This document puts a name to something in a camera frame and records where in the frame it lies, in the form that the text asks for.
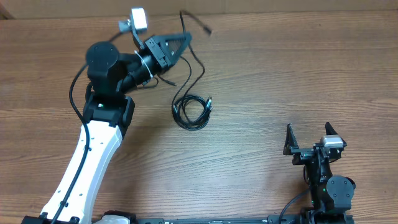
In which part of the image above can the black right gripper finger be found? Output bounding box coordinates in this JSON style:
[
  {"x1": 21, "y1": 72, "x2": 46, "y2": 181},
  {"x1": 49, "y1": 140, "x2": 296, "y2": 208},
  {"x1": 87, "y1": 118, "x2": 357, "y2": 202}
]
[
  {"x1": 325, "y1": 122, "x2": 338, "y2": 135},
  {"x1": 283, "y1": 124, "x2": 299, "y2": 156}
]

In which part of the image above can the black USB cable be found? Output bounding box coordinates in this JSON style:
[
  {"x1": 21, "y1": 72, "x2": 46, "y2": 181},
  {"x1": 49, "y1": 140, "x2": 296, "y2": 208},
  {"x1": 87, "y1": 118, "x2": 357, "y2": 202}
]
[{"x1": 178, "y1": 9, "x2": 214, "y2": 119}]

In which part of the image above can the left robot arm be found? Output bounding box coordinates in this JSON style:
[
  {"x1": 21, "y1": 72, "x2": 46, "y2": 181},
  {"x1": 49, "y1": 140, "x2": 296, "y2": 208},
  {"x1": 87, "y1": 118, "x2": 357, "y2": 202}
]
[{"x1": 22, "y1": 32, "x2": 192, "y2": 223}]

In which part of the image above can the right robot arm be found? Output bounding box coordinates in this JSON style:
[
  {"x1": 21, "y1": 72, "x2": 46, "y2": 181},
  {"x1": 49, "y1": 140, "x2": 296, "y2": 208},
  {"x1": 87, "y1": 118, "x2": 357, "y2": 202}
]
[{"x1": 278, "y1": 122, "x2": 356, "y2": 223}]

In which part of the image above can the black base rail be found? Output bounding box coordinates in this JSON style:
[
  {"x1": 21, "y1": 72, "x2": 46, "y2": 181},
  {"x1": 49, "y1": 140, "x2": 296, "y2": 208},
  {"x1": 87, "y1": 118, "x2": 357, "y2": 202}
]
[{"x1": 93, "y1": 213, "x2": 355, "y2": 224}]

